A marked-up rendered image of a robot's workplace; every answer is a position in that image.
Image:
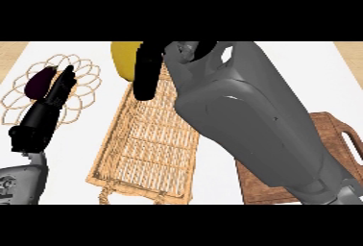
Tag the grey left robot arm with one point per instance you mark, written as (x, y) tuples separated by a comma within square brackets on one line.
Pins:
[(21, 182)]

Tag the brown wooden cutting board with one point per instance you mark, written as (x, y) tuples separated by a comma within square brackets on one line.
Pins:
[(327, 129)]

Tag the flower-shaped woven placemat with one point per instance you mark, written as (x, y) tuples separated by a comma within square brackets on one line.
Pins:
[(71, 110)]

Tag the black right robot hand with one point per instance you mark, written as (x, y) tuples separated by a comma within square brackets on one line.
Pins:
[(148, 73)]

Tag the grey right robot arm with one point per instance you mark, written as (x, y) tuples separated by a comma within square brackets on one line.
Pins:
[(256, 128)]

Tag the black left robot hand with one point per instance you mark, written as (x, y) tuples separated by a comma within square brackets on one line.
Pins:
[(43, 112)]

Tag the dark purple eggplant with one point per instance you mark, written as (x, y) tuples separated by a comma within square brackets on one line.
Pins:
[(37, 85)]

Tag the yellow lemon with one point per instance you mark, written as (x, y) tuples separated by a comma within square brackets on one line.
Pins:
[(124, 61)]

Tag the rectangular wicker basket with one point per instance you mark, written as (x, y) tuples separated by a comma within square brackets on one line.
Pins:
[(151, 147)]

